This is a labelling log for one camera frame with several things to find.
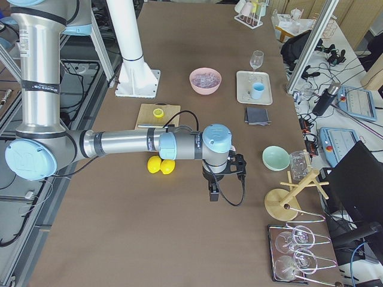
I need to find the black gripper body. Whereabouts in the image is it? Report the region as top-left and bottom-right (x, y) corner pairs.
(202, 153), (247, 193)

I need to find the wooden cup tree stand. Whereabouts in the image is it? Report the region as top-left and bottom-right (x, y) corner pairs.
(264, 169), (329, 222)

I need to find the blue plastic cup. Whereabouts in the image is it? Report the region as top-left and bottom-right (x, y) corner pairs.
(251, 82), (265, 100)

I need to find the pile of clear ice cubes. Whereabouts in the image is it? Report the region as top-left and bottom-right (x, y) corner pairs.
(191, 72), (220, 88)

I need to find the white cup rack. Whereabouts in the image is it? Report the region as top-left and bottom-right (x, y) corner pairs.
(234, 0), (268, 29)

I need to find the green bowl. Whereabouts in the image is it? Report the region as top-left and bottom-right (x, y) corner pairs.
(262, 146), (290, 171)

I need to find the grey folded cloth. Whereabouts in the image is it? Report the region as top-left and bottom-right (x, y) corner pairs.
(244, 107), (271, 126)

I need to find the yellow lemon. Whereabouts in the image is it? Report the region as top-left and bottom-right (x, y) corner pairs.
(147, 155), (162, 173)
(160, 160), (175, 175)

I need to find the glass jar on stand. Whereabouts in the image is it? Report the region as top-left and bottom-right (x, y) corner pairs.
(290, 150), (311, 181)

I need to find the cream rabbit tray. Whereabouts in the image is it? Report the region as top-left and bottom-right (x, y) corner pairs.
(236, 71), (273, 105)

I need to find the pink bowl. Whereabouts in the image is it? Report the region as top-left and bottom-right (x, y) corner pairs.
(189, 68), (222, 95)

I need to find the bamboo cutting board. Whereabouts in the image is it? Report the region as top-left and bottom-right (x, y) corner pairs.
(135, 103), (181, 130)

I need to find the half lemon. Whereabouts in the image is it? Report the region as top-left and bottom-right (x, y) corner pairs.
(153, 108), (165, 118)

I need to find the upside-down wine glass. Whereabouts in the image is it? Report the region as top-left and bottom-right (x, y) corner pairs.
(273, 249), (318, 282)
(275, 225), (315, 255)

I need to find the steel muddler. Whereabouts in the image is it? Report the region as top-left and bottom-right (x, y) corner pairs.
(137, 124), (157, 129)

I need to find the teach pendant tablet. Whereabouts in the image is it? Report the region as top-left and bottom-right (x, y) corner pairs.
(337, 86), (377, 122)
(318, 127), (358, 167)

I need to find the metal glass rack tray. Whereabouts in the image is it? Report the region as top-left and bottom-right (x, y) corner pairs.
(268, 225), (341, 286)

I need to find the clear wine glass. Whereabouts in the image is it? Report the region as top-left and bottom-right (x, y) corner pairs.
(248, 50), (264, 83)

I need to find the black water bottle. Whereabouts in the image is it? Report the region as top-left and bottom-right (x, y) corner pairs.
(312, 82), (341, 117)

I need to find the black monitor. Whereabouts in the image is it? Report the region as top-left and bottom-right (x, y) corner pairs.
(327, 141), (382, 224)

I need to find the black bag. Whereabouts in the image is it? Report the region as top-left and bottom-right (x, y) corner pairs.
(281, 30), (311, 66)

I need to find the white pedestal column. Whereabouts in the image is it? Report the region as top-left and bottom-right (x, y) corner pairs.
(107, 0), (160, 99)

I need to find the aluminium frame post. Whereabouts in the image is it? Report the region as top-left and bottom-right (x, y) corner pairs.
(286, 0), (339, 94)

